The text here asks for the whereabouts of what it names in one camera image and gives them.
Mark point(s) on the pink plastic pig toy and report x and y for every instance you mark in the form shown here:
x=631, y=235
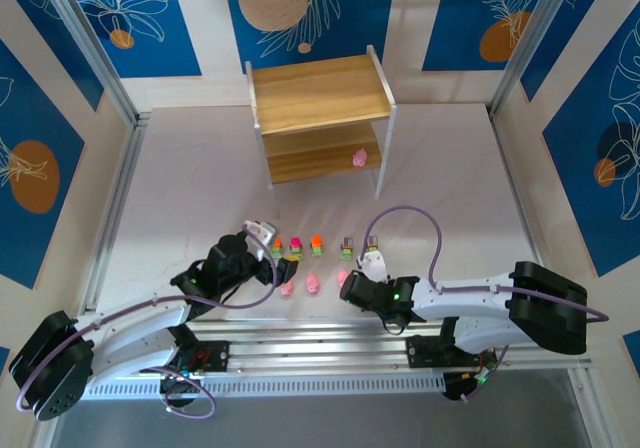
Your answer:
x=343, y=278
x=287, y=290
x=359, y=158
x=312, y=284

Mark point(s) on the green truck with pink mixer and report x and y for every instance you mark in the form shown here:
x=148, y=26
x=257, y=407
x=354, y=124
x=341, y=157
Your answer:
x=296, y=249

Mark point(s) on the green truck with orange mixer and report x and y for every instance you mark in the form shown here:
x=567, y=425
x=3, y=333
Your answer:
x=278, y=249
x=316, y=248

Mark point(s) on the green truck with ladder box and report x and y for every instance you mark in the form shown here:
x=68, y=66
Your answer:
x=347, y=249
x=373, y=243

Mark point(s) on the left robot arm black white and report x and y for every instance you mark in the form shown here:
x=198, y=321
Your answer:
x=130, y=328

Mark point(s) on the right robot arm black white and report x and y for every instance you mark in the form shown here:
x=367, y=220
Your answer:
x=465, y=293

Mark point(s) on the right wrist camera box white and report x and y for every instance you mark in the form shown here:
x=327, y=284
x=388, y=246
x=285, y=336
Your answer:
x=374, y=265

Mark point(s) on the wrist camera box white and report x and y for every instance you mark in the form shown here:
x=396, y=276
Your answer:
x=262, y=233
x=374, y=265

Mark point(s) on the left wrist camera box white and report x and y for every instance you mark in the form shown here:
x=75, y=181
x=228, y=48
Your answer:
x=262, y=233

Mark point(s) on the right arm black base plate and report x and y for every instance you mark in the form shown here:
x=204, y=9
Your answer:
x=425, y=353

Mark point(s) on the aluminium mounting rail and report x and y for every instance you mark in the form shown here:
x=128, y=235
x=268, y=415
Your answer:
x=320, y=348

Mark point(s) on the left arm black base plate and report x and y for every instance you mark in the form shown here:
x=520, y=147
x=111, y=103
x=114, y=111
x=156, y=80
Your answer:
x=215, y=355

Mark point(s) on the aluminium side rail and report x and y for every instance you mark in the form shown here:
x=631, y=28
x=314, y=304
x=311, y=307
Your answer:
x=508, y=168
x=120, y=193

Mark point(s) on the wooden shelf with white frame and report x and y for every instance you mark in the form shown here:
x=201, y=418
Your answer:
x=320, y=93

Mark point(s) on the aluminium frame post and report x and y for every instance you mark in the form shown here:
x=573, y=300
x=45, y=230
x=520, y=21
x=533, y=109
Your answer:
x=92, y=43
x=536, y=43

